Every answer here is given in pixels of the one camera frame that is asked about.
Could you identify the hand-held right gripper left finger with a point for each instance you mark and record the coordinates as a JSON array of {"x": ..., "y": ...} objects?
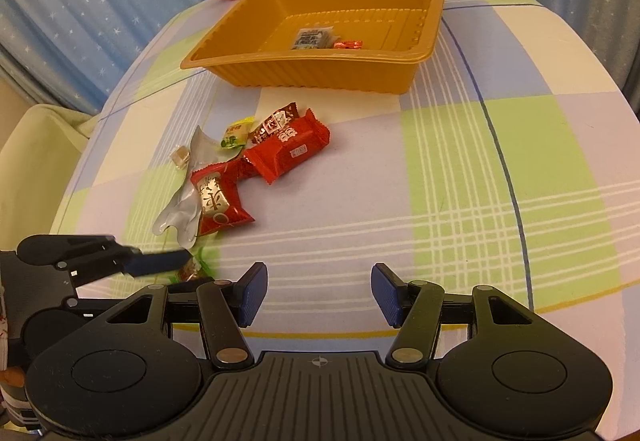
[{"x": 252, "y": 293}]

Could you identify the checked tablecloth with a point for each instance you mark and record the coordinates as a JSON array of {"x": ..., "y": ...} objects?
[{"x": 450, "y": 171}]

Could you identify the small red foil candy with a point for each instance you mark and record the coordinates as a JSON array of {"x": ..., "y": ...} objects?
[{"x": 348, "y": 44}]

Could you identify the yellow green candy packet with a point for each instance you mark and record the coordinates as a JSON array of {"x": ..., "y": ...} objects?
[{"x": 235, "y": 133}]

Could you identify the grey white snack packet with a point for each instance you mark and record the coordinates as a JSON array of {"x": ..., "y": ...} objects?
[{"x": 312, "y": 38}]

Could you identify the small brown caramel cube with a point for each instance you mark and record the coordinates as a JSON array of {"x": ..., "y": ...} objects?
[{"x": 180, "y": 156}]

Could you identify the silver foil pouch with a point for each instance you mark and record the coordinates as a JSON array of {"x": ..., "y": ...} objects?
[{"x": 177, "y": 216}]

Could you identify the red candy with gold label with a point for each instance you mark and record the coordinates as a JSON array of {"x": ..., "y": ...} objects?
[{"x": 220, "y": 201}]

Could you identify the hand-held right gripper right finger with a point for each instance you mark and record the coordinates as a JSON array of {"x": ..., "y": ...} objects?
[{"x": 385, "y": 293}]

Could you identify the brown red candy packet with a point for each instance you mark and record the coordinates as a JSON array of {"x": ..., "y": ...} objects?
[{"x": 272, "y": 123}]

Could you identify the small clear candy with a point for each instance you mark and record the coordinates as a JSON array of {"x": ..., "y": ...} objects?
[{"x": 192, "y": 269}]

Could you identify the pale green cushion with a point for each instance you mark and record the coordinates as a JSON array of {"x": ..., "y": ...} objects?
[{"x": 35, "y": 171}]

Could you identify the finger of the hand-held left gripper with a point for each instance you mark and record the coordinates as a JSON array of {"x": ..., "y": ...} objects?
[
  {"x": 182, "y": 287},
  {"x": 155, "y": 261}
]

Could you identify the golden plastic tray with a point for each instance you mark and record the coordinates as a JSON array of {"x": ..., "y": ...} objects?
[{"x": 250, "y": 66}]

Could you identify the large red snack packet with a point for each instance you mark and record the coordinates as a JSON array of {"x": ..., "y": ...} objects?
[{"x": 290, "y": 148}]

